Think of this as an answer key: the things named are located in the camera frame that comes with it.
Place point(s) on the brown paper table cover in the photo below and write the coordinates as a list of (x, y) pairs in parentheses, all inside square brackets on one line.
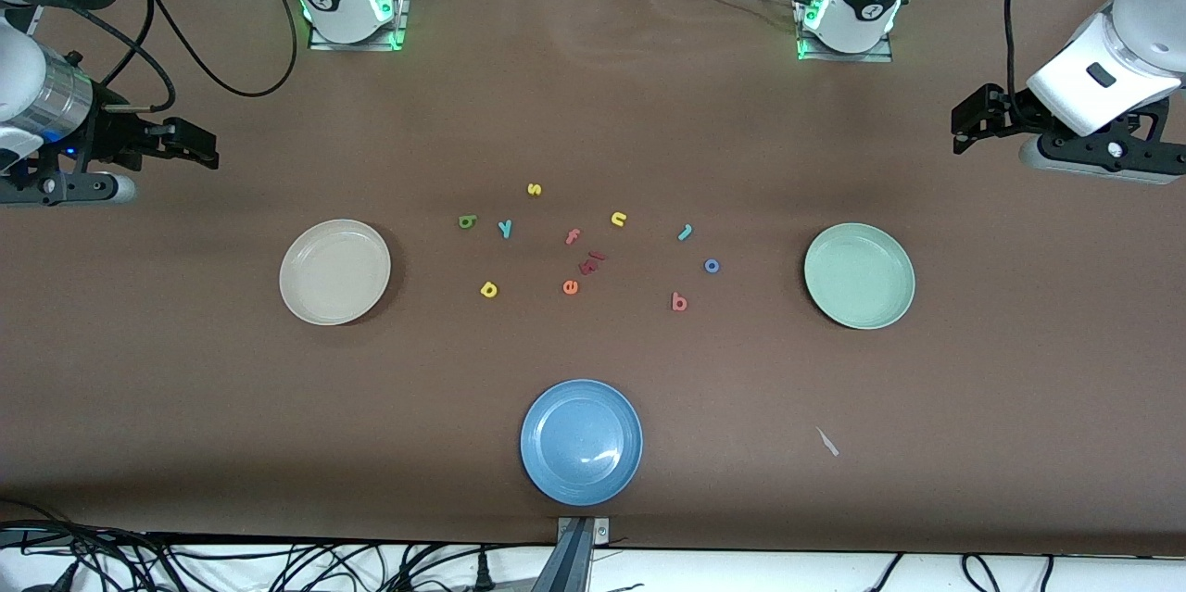
[(185, 407)]

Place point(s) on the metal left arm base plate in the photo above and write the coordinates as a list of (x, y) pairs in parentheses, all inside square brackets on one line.
[(848, 57)]

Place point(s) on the black power plug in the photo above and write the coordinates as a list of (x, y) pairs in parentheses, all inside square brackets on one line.
[(482, 573)]

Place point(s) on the white paper scrap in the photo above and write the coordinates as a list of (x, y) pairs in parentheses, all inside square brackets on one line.
[(827, 442)]

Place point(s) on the blue round plate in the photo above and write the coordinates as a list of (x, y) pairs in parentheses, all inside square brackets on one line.
[(581, 444)]

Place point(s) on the beige round plate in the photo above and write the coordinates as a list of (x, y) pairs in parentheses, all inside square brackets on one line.
[(320, 296)]

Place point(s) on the dark grey pole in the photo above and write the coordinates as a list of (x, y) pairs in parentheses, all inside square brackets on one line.
[(567, 564)]

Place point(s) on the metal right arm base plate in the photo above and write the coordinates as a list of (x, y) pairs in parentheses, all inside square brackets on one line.
[(357, 46)]

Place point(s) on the metal clamp bracket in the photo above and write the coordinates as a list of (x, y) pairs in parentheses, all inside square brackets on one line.
[(600, 531)]

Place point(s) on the green round plate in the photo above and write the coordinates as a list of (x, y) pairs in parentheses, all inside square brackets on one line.
[(871, 296)]

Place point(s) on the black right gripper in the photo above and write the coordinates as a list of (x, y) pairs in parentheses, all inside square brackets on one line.
[(113, 134)]

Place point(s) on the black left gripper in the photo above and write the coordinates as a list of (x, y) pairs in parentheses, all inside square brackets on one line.
[(1008, 107)]

